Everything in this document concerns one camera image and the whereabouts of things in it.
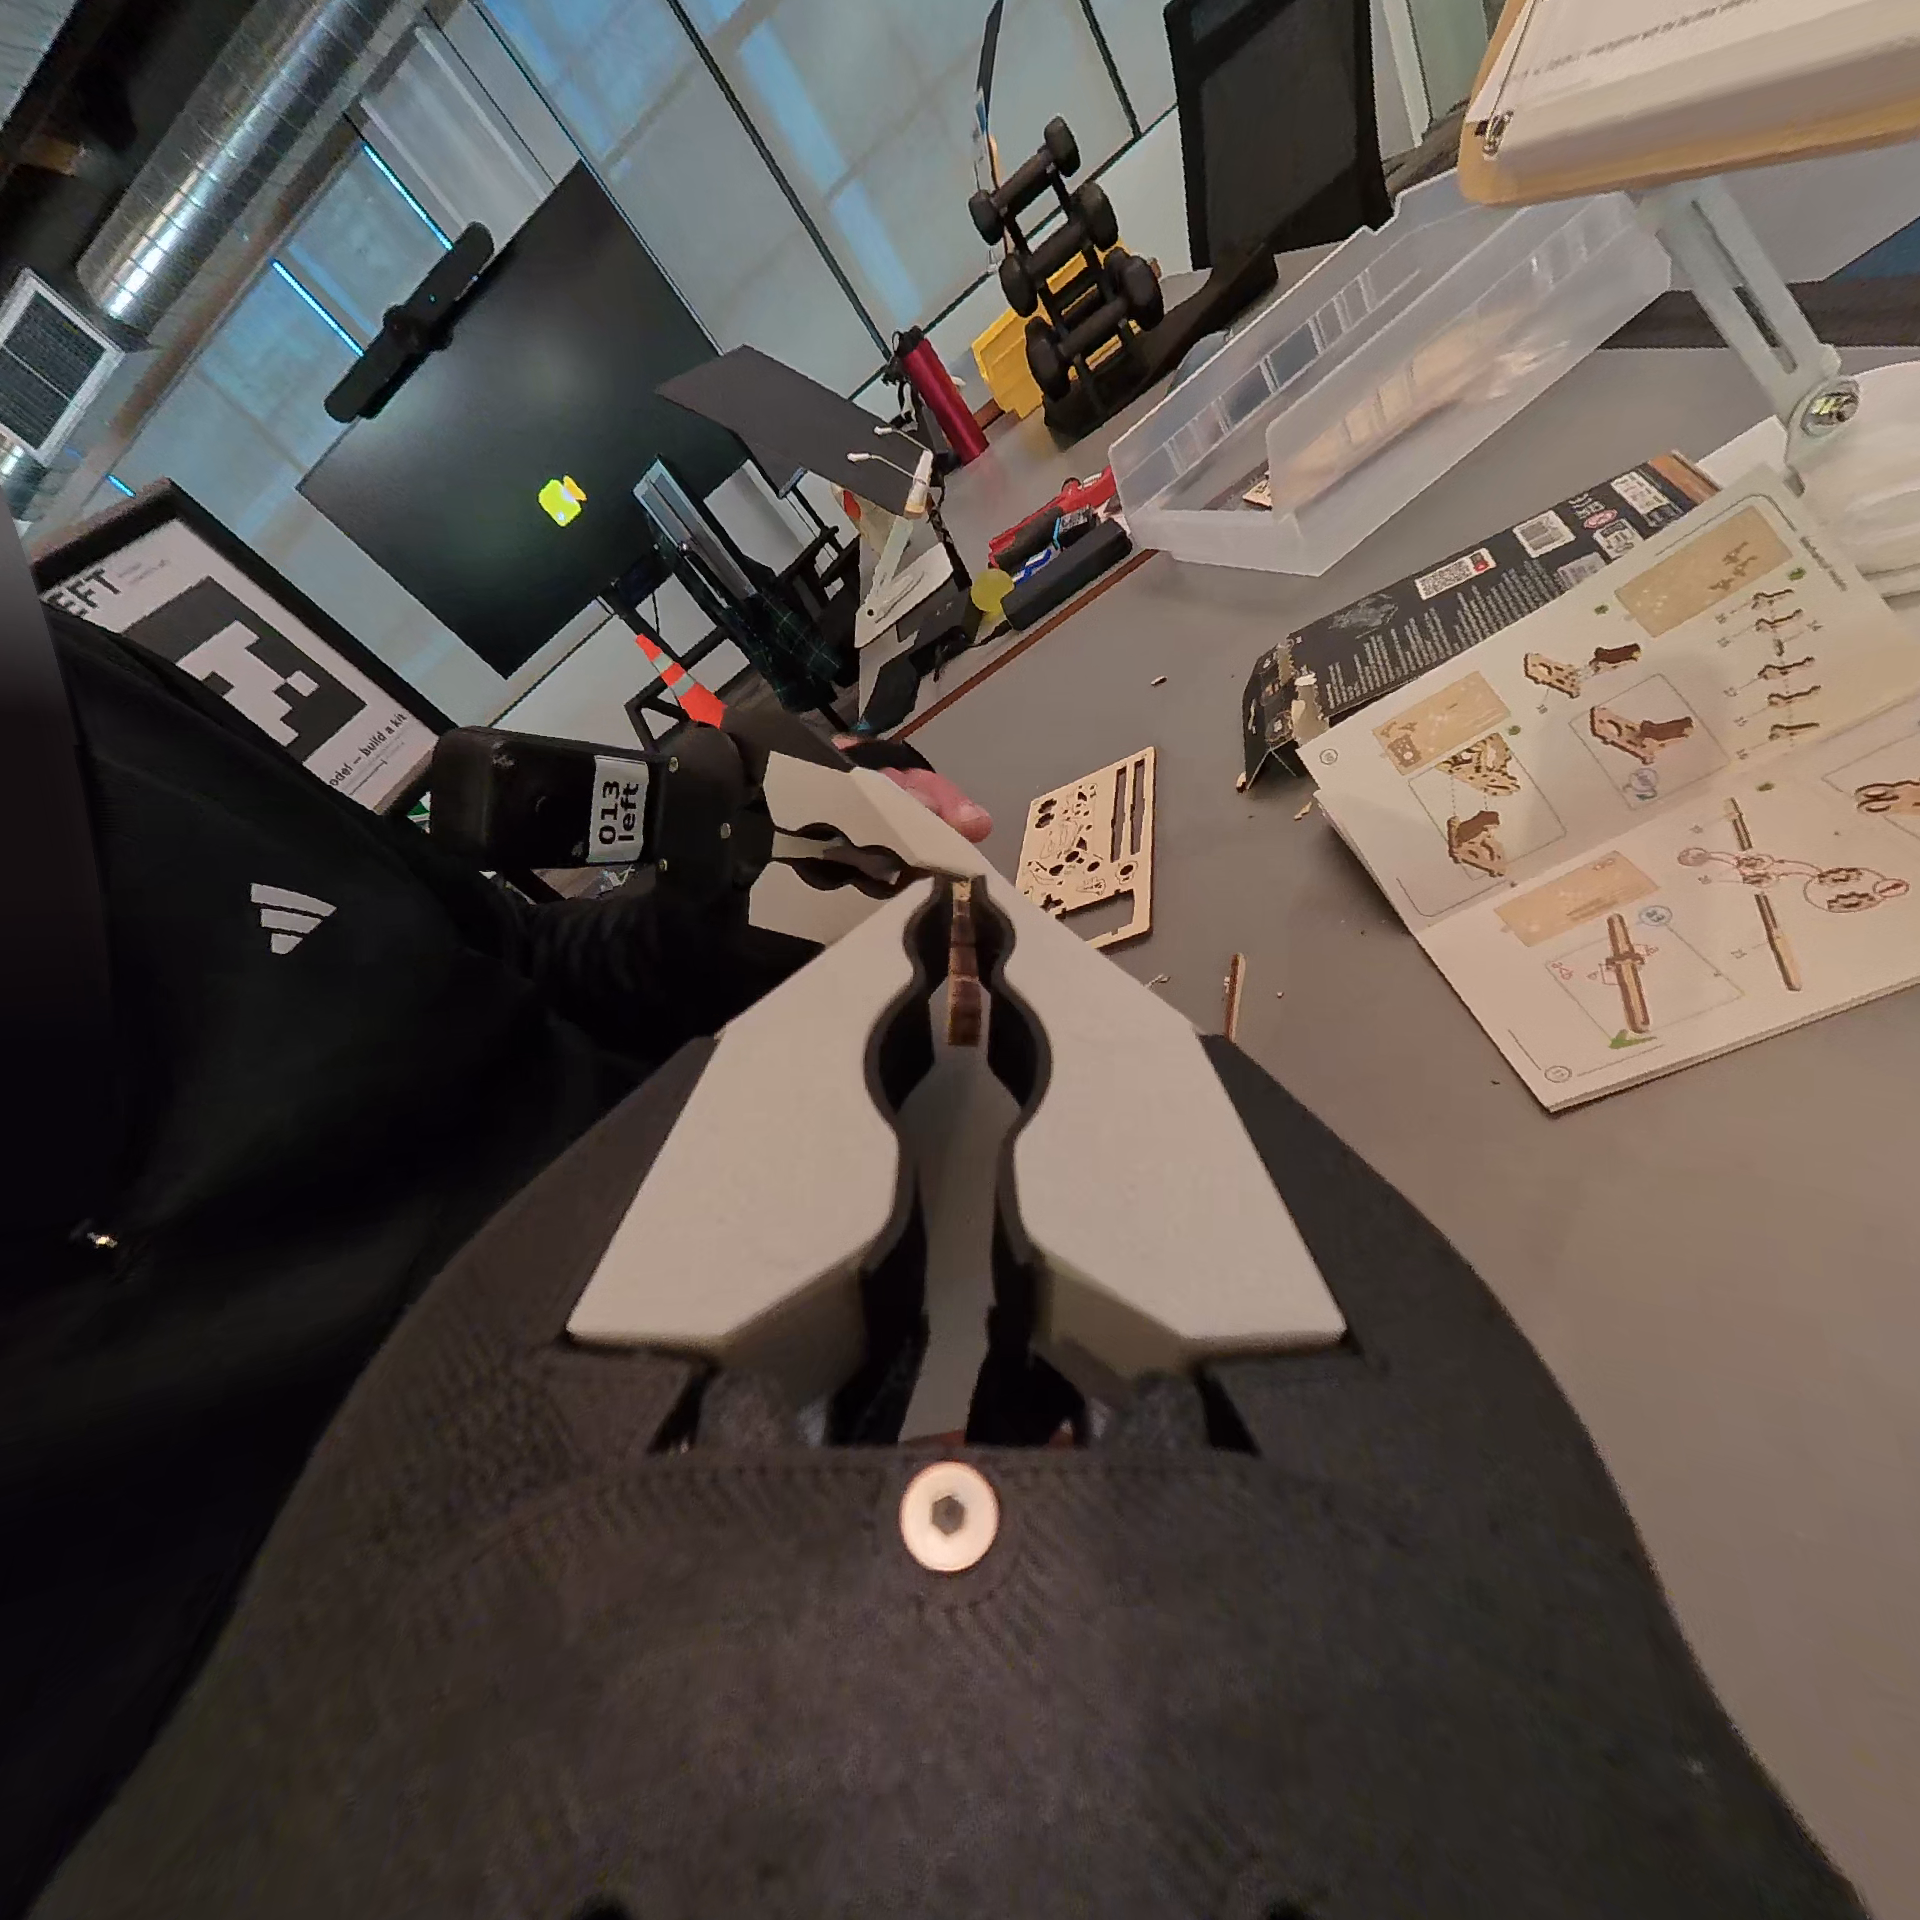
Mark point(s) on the silver air duct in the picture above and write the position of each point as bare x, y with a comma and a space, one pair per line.
226, 181

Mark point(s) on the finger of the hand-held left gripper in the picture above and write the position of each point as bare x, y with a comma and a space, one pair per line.
804, 903
869, 818

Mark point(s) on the brown wooden part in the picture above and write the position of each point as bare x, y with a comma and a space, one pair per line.
965, 968

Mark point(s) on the laser-cut wooden part sheet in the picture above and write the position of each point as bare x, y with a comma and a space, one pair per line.
1089, 856

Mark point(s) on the black webcam bar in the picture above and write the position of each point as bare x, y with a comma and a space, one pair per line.
406, 322

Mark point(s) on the black tilted board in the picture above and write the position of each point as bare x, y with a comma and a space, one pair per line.
764, 404

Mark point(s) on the black dumbbell rack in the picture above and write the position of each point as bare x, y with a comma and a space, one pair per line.
1074, 283

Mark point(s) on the person's left hand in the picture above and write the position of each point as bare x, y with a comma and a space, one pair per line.
954, 809

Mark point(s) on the white document stand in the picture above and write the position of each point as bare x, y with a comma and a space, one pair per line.
1741, 283

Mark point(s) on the short wooden rod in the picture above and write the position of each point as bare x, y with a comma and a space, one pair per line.
1237, 997

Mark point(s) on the black kit box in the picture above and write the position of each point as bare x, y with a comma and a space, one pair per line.
1441, 629

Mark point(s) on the clear plastic bin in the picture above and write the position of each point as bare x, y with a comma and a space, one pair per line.
1396, 389

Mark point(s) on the orange traffic cone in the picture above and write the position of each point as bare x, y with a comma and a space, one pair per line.
683, 681

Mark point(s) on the black screen back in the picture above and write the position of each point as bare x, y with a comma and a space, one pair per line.
1276, 119

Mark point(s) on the large framed marker sign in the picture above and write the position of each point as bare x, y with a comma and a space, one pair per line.
212, 644

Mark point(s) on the instruction booklet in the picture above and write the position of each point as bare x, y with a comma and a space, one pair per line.
1621, 840

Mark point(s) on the black wall monitor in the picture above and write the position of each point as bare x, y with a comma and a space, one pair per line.
494, 451

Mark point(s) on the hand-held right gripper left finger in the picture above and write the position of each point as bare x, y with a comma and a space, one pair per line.
750, 1184

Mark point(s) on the yellow plastic bin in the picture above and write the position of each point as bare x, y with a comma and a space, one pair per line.
1005, 352

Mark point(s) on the red water bottle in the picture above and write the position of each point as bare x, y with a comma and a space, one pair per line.
950, 397

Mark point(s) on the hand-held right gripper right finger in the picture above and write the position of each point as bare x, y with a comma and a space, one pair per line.
1171, 1201

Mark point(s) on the wooden clipboard board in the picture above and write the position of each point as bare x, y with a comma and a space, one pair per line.
1652, 159

